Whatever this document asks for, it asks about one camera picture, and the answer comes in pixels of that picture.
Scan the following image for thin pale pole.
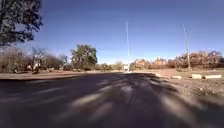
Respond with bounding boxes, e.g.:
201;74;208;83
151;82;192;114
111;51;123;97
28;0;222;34
125;21;131;66

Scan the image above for row of reddish trees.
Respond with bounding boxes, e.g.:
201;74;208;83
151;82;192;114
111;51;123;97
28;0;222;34
132;49;224;70

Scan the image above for big green tree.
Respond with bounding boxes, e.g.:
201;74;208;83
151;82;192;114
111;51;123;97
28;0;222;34
70;44;99;71

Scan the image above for small white structure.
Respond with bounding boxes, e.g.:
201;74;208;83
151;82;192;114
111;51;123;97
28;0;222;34
123;63;131;73

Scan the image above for large overhanging tree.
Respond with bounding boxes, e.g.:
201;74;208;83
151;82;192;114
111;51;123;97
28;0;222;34
0;0;45;48

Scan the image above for leaning pale pole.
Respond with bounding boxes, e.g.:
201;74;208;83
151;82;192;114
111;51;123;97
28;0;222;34
182;23;192;72

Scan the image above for gravel ground with blocks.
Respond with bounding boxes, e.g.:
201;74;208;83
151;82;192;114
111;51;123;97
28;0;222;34
133;68;224;102

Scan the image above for grey asphalt road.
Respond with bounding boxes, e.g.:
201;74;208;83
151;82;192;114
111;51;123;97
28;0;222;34
0;72;224;128

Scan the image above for row of bare trees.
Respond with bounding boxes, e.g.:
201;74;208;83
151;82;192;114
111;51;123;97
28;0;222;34
0;46;70;75

